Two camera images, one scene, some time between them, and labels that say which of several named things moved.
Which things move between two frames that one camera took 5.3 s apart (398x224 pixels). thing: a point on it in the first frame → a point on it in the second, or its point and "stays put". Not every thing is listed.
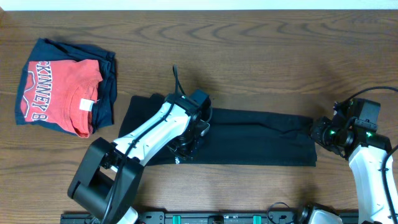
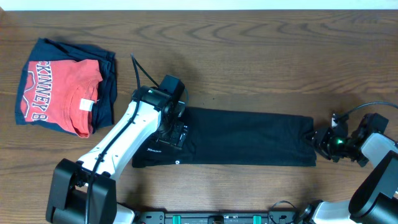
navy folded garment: x=46 y=49 stays put
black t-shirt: x=236 y=136 stays put
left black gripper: x=187 y=155 → x=178 y=137
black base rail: x=201 y=217 stays put
